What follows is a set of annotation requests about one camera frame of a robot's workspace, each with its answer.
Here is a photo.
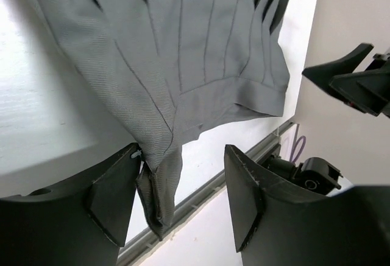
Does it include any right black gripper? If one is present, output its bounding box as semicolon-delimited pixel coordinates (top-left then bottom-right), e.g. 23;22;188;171
302;43;389;117

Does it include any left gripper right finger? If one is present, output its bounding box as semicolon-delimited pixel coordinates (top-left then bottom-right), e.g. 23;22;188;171
224;145;389;265

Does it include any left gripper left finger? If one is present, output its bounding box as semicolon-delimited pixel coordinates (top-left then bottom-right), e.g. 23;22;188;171
1;144;141;265

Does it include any grey pleated skirt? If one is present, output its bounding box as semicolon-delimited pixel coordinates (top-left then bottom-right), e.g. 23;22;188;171
33;0;289;237

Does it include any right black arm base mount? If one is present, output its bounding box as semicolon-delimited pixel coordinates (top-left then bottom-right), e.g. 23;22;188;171
259;155;343;195

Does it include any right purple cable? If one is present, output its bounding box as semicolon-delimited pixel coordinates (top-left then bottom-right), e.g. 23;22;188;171
288;125;307;163

